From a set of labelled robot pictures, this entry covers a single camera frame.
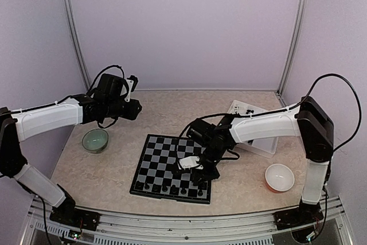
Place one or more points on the right aluminium frame post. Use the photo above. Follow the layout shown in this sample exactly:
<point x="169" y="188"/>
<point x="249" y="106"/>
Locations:
<point x="292" y="48"/>

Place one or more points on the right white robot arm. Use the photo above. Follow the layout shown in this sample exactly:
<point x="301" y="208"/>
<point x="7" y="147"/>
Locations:
<point x="241" y="187"/>

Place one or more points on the black grey chessboard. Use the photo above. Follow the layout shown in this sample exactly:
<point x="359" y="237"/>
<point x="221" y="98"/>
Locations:
<point x="156" y="165"/>

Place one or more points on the aluminium frame post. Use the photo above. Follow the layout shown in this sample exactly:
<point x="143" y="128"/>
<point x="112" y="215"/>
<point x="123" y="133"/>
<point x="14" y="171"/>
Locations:
<point x="76" y="44"/>
<point x="292" y="48"/>

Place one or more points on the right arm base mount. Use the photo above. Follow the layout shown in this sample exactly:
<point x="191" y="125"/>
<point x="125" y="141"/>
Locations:
<point x="294" y="218"/>

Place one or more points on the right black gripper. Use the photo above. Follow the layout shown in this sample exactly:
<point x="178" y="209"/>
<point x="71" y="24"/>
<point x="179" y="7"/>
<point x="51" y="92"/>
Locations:
<point x="196" y="175"/>

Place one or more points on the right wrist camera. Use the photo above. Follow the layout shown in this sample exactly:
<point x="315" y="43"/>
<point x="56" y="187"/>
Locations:
<point x="190" y="162"/>

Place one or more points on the white orange bowl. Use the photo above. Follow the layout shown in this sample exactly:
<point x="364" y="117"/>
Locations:
<point x="279" y="178"/>

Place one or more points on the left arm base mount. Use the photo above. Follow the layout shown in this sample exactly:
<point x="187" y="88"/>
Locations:
<point x="82" y="219"/>

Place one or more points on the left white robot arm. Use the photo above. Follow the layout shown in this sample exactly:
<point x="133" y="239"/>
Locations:
<point x="108" y="100"/>

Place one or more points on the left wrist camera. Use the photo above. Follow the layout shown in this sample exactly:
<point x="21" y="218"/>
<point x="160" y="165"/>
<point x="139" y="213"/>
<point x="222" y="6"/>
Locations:
<point x="129" y="86"/>

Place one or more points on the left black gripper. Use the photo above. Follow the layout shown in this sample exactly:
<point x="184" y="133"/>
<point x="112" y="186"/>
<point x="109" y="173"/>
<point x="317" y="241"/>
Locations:
<point x="133" y="112"/>

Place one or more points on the white plastic piece tray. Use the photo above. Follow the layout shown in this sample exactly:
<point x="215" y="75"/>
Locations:
<point x="250" y="138"/>

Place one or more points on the white chess pieces pile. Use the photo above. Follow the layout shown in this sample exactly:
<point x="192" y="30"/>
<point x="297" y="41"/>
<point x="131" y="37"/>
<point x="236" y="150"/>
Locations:
<point x="236" y="109"/>

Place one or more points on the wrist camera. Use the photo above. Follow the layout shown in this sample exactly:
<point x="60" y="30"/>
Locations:
<point x="129" y="86"/>
<point x="190" y="162"/>

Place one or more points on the aluminium front rail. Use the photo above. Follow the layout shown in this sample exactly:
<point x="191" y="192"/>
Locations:
<point x="263" y="227"/>

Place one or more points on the green glass bowl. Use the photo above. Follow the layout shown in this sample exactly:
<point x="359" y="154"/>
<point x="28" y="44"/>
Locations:
<point x="95" y="141"/>

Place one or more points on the left aluminium frame post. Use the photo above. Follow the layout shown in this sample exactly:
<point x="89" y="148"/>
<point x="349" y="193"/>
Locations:
<point x="76" y="44"/>

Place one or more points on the black chess piece king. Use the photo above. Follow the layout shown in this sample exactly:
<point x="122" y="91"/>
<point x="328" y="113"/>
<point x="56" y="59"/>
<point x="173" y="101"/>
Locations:
<point x="183" y="190"/>

